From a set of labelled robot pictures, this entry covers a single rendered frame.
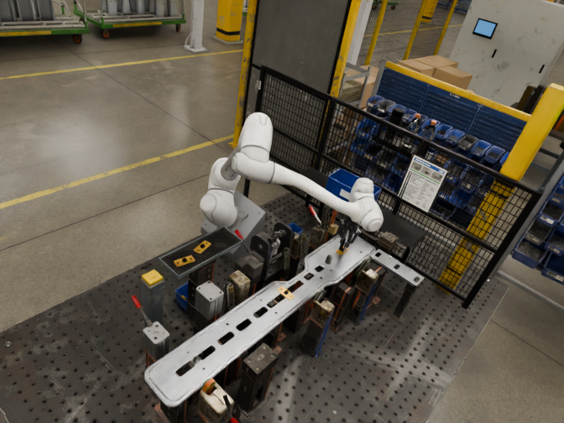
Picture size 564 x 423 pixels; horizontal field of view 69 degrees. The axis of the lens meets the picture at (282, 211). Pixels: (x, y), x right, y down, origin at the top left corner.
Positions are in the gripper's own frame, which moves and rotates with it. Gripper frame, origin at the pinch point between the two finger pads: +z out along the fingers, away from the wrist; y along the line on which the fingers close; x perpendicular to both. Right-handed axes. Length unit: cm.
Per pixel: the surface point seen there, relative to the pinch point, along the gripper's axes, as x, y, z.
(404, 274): 12.9, 32.1, 5.2
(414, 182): 54, 6, -24
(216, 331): -85, -5, 5
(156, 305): -96, -30, 4
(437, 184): 54, 19, -30
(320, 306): -43.2, 17.0, 1.6
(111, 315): -101, -61, 35
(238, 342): -82, 5, 5
